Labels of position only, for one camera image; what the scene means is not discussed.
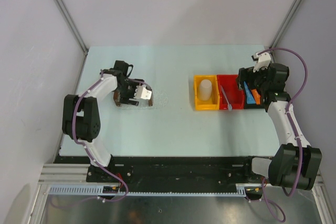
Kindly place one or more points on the yellow plastic bin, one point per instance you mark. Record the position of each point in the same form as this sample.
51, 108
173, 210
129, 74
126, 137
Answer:
213, 102

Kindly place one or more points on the white paper cup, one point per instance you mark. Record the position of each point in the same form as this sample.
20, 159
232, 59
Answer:
205, 90

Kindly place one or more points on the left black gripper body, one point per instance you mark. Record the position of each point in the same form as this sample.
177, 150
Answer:
127, 91

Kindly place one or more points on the aluminium frame post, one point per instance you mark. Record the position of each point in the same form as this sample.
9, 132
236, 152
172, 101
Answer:
64, 11
294, 8

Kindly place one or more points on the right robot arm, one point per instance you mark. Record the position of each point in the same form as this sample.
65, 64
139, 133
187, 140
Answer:
296, 163

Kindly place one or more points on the left aluminium frame post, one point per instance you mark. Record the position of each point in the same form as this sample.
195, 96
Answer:
64, 11

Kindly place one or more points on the black plastic bin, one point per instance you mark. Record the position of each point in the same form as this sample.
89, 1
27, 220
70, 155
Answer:
250, 106

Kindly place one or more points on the grey toothbrush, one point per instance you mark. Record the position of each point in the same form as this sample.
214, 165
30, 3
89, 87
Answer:
229, 106

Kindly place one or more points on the red plastic bin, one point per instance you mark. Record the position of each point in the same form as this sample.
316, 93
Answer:
234, 95

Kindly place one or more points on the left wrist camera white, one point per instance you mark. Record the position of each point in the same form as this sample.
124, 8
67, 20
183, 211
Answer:
142, 92

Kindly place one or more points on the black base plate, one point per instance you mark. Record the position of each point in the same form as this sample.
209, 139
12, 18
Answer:
177, 174

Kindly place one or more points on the brown block with hole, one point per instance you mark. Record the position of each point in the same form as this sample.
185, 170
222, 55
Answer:
116, 98

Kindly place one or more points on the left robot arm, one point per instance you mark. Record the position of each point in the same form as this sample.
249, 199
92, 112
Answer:
81, 116

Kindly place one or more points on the blue toothpaste tube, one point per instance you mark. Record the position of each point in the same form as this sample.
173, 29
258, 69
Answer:
249, 97

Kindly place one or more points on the right aluminium frame post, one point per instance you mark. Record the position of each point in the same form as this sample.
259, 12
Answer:
294, 8

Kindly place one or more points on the clear plastic tray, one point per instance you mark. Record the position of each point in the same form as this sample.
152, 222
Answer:
160, 100

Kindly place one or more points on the brown wooden block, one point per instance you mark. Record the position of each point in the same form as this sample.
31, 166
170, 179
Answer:
150, 101

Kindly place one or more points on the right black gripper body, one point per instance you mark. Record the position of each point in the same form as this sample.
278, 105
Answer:
256, 80

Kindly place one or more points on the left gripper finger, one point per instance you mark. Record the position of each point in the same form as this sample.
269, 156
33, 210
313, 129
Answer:
136, 81
129, 102

